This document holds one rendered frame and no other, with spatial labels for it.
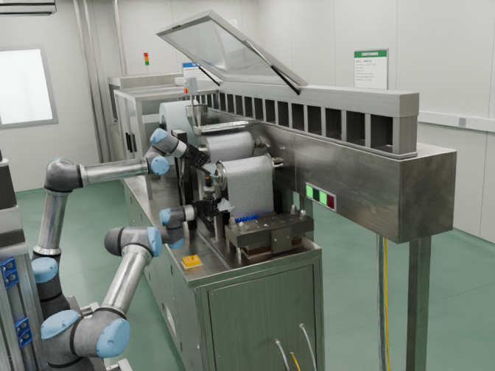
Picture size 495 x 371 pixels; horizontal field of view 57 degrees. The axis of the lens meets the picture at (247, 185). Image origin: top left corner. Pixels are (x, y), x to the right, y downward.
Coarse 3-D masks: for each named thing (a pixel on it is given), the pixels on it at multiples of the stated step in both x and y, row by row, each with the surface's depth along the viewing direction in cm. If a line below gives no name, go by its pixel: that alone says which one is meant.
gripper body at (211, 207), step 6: (204, 198) 221; (210, 198) 220; (192, 204) 217; (198, 204) 216; (204, 204) 217; (210, 204) 218; (216, 204) 217; (198, 210) 219; (204, 210) 218; (210, 210) 217; (216, 210) 219; (210, 216) 218
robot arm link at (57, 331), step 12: (60, 312) 150; (72, 312) 148; (48, 324) 143; (60, 324) 142; (72, 324) 144; (48, 336) 141; (60, 336) 142; (72, 336) 141; (48, 348) 143; (60, 348) 142; (72, 348) 141; (48, 360) 145; (60, 360) 144; (72, 360) 145
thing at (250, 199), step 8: (248, 184) 225; (256, 184) 226; (264, 184) 228; (272, 184) 230; (232, 192) 223; (240, 192) 224; (248, 192) 226; (256, 192) 228; (264, 192) 229; (272, 192) 231; (232, 200) 224; (240, 200) 225; (248, 200) 227; (256, 200) 229; (264, 200) 230; (272, 200) 232; (240, 208) 226; (248, 208) 228; (256, 208) 230; (264, 208) 231; (272, 208) 233; (240, 216) 227; (248, 216) 229
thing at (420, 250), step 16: (304, 208) 256; (416, 240) 173; (416, 256) 175; (416, 272) 176; (416, 288) 178; (416, 304) 180; (416, 320) 181; (416, 336) 183; (416, 352) 185; (416, 368) 187
